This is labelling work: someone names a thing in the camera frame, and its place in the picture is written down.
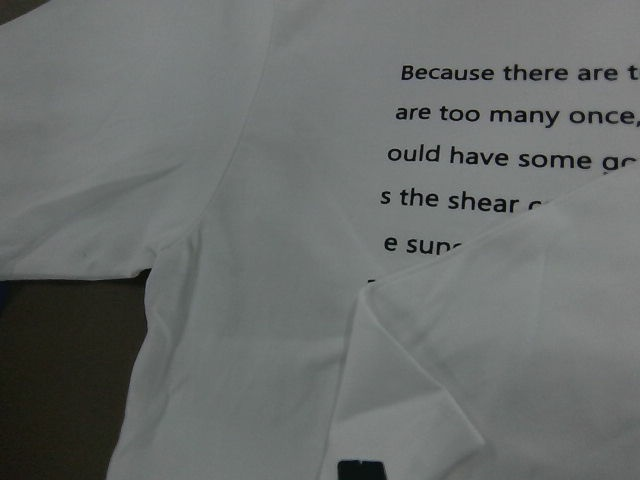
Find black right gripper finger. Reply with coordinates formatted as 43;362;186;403
337;460;386;480

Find white long-sleeve printed shirt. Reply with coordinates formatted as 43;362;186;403
1;1;639;479

